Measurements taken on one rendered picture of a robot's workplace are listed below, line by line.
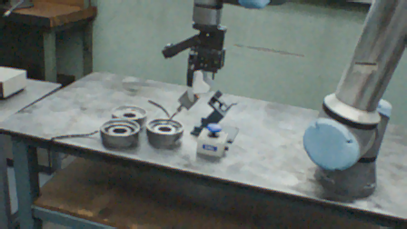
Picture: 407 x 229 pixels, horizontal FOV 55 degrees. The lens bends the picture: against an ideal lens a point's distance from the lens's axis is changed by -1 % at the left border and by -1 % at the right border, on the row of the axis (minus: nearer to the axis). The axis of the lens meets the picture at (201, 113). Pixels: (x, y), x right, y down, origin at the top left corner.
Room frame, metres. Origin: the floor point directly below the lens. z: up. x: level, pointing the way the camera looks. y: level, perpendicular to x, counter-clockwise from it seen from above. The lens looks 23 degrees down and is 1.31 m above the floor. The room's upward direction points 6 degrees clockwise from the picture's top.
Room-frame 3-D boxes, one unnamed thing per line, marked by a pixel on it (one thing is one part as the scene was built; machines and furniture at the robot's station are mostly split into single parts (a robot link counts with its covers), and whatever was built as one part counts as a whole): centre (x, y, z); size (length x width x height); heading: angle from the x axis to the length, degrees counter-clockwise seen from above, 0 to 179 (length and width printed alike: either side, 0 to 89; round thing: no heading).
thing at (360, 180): (0.88, -0.38, 0.85); 0.15 x 0.15 x 0.10
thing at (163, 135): (1.00, 0.10, 0.82); 0.10 x 0.10 x 0.04
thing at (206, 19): (1.02, 0.01, 1.15); 0.08 x 0.08 x 0.05
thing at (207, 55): (1.02, 0.00, 1.07); 0.09 x 0.08 x 0.12; 75
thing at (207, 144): (0.96, -0.04, 0.82); 0.08 x 0.07 x 0.05; 78
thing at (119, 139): (0.96, 0.21, 0.82); 0.10 x 0.10 x 0.04
